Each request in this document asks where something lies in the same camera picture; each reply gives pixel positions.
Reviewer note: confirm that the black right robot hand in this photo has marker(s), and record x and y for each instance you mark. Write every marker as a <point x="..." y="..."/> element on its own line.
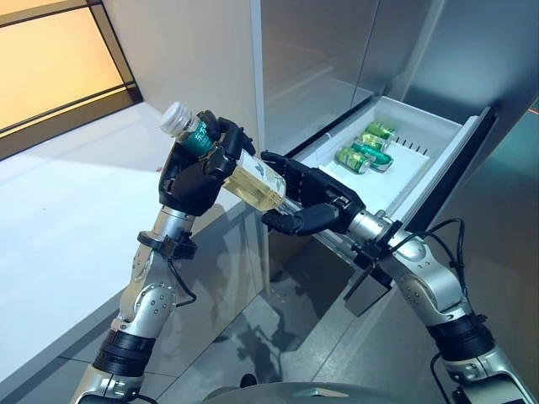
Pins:
<point x="324" y="193"/>

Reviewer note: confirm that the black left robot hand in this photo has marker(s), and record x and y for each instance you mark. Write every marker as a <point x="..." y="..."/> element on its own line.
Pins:
<point x="189" y="185"/>

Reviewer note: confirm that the clear tea bottle white cap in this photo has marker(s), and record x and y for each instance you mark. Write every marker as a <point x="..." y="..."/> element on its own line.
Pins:
<point x="252" y="185"/>

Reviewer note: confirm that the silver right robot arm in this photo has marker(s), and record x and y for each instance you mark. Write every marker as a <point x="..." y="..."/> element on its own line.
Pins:
<point x="433" y="278"/>

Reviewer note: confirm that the white fridge drawer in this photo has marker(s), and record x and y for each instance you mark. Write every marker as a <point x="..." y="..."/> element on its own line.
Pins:
<point x="417" y="168"/>

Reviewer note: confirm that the silver fridge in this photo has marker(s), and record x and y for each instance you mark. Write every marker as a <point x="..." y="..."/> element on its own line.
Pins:
<point x="311" y="50"/>

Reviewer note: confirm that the light green drink can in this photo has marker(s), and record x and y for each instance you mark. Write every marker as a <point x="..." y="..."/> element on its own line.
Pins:
<point x="350" y="157"/>
<point x="372" y="141"/>
<point x="379" y="130"/>

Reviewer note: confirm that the dark green drink can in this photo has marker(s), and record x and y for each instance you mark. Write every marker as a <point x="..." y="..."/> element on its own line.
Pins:
<point x="377" y="157"/>

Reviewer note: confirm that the tall white cabinet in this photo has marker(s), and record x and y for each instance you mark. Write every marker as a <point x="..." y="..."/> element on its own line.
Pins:
<point x="189" y="63"/>

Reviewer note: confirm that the grey robot torso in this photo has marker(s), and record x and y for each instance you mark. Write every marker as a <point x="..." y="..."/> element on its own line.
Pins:
<point x="316" y="393"/>

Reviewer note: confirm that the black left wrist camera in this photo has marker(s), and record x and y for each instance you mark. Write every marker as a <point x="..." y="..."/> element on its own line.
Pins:
<point x="177" y="246"/>

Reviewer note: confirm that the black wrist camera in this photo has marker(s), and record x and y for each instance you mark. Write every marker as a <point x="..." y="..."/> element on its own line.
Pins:
<point x="177" y="246"/>
<point x="375" y="261"/>

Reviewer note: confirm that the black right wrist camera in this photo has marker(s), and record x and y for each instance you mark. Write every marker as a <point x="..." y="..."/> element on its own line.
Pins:
<point x="375" y="261"/>

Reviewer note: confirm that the orange lit window dark frame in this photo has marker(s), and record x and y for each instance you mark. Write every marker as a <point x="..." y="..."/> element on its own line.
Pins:
<point x="50" y="63"/>

